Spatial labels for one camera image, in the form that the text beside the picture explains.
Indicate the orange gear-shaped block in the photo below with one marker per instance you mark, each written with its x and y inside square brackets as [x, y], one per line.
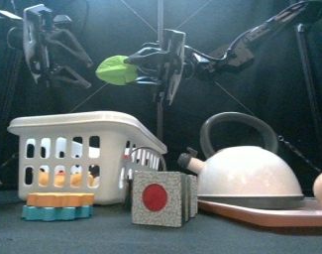
[59, 199]

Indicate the black slanted frame pole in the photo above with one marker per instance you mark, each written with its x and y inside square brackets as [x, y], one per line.
[308, 86]

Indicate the patterned box with red dot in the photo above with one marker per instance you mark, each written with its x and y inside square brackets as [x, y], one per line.
[160, 198]

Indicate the yellow toy in basket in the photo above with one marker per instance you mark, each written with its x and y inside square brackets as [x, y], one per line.
[59, 179]
[43, 178]
[80, 179]

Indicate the green cloth piece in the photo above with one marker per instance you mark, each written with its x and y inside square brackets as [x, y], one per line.
[116, 70]

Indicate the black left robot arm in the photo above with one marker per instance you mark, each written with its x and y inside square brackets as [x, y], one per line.
[6, 28]

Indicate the vertical metal frame pole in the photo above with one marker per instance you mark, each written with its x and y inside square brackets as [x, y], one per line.
[160, 122]

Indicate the white plastic slotted basket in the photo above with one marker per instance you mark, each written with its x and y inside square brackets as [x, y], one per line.
[92, 132]

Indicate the blue gear-shaped block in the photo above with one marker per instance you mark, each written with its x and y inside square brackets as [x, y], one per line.
[55, 213]

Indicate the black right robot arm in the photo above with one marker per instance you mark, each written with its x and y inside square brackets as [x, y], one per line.
[251, 39]

